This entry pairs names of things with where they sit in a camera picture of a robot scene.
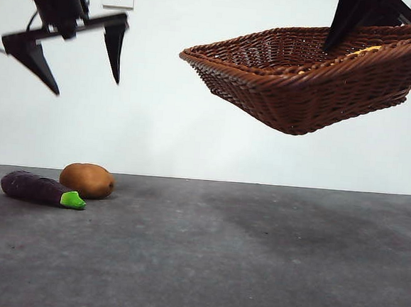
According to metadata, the yellow corn cob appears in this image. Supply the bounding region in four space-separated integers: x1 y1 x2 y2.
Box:
346 43 383 60

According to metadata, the brown wicker basket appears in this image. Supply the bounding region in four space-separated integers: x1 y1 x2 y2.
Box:
173 4 411 145

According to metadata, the purple eggplant with green cap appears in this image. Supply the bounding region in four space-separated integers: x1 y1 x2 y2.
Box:
0 168 89 212

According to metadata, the brown potato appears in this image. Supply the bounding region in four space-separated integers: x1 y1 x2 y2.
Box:
57 161 117 201

